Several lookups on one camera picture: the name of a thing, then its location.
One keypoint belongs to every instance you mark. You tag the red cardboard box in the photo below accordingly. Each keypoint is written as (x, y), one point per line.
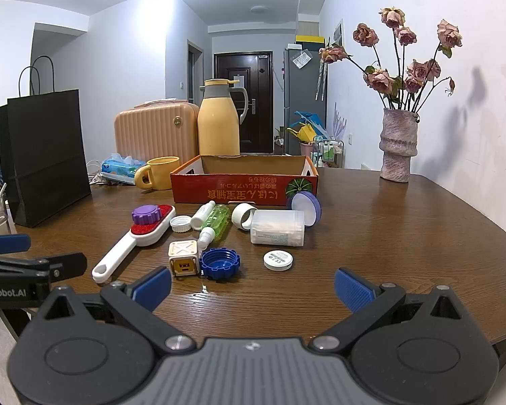
(236, 190)

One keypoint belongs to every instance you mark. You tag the clear cotton swab jar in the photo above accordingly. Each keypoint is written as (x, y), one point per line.
(278, 228)

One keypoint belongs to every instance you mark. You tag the purple flower wall sticker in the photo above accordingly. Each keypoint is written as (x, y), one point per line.
(339, 120)

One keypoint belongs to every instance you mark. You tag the dark front door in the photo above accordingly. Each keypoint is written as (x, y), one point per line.
(261, 93)

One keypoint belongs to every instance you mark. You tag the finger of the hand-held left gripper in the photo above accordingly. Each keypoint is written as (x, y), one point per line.
(8, 242)
(67, 263)

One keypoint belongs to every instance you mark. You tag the pink bucket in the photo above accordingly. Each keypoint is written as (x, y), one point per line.
(307, 148)

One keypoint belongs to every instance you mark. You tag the yellow thermos jug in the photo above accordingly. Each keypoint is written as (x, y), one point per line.
(219, 126)

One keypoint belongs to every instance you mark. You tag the purple ridged cap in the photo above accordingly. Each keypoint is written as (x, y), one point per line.
(146, 214)

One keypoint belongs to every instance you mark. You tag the white bottle cap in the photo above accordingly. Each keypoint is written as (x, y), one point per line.
(180, 223)

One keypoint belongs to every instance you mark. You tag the blue tissue pack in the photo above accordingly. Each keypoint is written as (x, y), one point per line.
(118, 166)

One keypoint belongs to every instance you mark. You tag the white round tin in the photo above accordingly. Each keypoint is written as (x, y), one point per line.
(278, 260)

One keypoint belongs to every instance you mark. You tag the yellow and black box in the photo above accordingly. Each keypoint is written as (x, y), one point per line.
(310, 39)

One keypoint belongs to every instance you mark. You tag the small white bottle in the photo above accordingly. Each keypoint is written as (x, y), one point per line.
(200, 217)

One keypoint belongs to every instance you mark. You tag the pink ceramic vase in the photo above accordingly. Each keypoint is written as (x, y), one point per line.
(398, 147)

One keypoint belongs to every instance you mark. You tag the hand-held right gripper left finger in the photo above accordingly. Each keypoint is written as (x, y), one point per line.
(154, 289)

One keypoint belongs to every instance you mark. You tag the yellow mug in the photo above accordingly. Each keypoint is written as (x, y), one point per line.
(162, 175)

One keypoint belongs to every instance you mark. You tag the blue ridged cap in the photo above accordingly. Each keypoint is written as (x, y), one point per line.
(219, 263)

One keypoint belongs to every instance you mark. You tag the interior door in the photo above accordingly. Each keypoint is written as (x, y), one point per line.
(194, 76)

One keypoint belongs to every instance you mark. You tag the bouquet of dried roses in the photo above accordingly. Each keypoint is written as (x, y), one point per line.
(379, 80)

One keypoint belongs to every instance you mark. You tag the clear plastic bag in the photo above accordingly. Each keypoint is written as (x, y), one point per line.
(302, 59)

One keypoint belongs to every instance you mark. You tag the blue clothes hangers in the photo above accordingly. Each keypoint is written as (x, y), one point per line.
(312, 118)

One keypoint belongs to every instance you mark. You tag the pink ribbed suitcase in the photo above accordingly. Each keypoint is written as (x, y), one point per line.
(152, 135)

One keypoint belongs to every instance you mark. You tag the ceiling lamp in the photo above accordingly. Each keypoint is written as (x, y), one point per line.
(259, 8)

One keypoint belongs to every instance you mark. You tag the wall picture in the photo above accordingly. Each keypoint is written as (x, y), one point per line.
(338, 33)

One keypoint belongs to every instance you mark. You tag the beige cube charger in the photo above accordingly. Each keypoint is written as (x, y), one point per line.
(183, 257)

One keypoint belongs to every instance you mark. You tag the folded umbrella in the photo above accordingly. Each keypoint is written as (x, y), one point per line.
(320, 80)

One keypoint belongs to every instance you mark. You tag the yellow watering can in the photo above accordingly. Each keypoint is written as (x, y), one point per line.
(303, 133)

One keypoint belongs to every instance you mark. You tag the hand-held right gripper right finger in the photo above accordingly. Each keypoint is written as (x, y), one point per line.
(354, 289)

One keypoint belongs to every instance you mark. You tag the green spray bottle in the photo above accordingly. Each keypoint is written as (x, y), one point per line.
(217, 219)

